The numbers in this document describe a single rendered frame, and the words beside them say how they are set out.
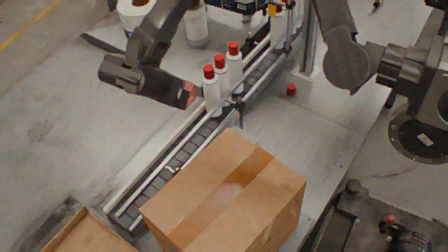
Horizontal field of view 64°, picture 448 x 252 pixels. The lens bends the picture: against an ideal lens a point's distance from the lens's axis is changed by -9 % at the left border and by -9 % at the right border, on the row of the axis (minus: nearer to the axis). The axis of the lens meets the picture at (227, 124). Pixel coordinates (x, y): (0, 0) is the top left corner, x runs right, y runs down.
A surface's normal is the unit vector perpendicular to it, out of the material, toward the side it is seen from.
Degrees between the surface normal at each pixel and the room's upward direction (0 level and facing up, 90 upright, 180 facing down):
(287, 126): 0
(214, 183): 0
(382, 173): 0
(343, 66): 50
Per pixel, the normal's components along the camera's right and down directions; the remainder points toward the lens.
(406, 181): -0.07, -0.62
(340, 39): -0.42, 0.14
